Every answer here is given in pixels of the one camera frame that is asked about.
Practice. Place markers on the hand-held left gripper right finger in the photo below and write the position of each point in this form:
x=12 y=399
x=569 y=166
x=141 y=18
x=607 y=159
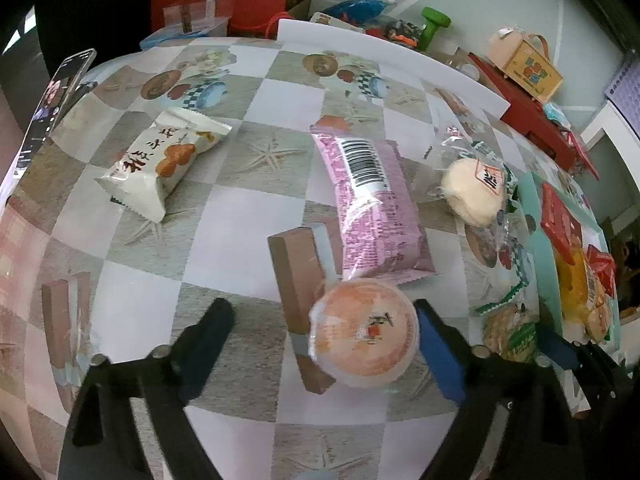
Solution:
x=442 y=355

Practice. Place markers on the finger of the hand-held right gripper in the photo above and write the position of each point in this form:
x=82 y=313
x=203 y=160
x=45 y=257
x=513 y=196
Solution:
x=560 y=350

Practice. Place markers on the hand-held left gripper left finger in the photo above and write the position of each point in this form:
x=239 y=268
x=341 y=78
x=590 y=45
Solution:
x=205 y=355

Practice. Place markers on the green cracker packet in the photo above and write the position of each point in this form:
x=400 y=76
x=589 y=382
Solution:
x=510 y=330

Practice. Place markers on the yellow snack packet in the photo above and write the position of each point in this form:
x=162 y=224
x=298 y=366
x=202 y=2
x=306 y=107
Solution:
x=580 y=290

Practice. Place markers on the orange round pastry packet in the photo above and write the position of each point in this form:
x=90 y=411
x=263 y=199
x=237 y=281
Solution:
x=365 y=335

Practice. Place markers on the teal tray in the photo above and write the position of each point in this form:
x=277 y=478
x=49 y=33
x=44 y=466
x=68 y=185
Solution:
x=542 y=260

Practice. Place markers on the red crinkled snack bag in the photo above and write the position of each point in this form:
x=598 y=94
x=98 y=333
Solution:
x=602 y=265

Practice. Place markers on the red box with white label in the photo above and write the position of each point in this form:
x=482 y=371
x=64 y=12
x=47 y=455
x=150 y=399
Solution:
x=560 y=220

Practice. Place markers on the pink snack packet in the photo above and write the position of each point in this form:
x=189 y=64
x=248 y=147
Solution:
x=375 y=210

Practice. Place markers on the white round pastry packet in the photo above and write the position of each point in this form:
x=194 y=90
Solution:
x=470 y=190

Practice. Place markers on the white snack packet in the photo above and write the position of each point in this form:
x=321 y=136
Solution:
x=160 y=160

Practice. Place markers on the checked printed tablecloth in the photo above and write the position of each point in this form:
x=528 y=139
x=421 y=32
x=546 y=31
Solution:
x=250 y=240

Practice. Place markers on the red patterned envelopes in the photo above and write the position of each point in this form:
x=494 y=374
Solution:
x=582 y=152

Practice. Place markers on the white cabinet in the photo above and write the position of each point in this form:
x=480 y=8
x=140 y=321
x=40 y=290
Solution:
x=612 y=130

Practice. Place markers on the red gift box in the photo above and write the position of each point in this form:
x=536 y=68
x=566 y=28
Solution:
x=535 y=115

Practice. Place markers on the pale blue small packet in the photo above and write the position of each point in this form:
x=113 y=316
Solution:
x=556 y=112

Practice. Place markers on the small cardboard carry box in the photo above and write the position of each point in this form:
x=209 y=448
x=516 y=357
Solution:
x=530 y=67

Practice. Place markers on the smartphone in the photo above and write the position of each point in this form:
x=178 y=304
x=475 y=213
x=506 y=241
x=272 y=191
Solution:
x=55 y=105

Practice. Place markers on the light blue packet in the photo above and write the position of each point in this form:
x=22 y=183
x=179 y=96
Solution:
x=160 y=38

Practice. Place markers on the toy cars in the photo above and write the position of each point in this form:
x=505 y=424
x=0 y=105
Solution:
x=400 y=30

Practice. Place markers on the green dumbbell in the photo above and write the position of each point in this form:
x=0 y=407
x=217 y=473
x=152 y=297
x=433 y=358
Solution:
x=432 y=25

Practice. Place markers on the clear plastic container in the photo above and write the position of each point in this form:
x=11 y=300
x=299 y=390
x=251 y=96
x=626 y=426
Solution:
x=197 y=10

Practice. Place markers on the white printed small box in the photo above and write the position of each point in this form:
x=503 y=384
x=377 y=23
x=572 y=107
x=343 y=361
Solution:
x=325 y=18

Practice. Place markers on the blue plastic bottle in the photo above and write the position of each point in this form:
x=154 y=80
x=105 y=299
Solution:
x=360 y=7

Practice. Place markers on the black appliance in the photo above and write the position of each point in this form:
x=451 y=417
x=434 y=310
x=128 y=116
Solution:
x=95 y=0

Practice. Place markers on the purple wall chart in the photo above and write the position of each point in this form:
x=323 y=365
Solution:
x=625 y=85

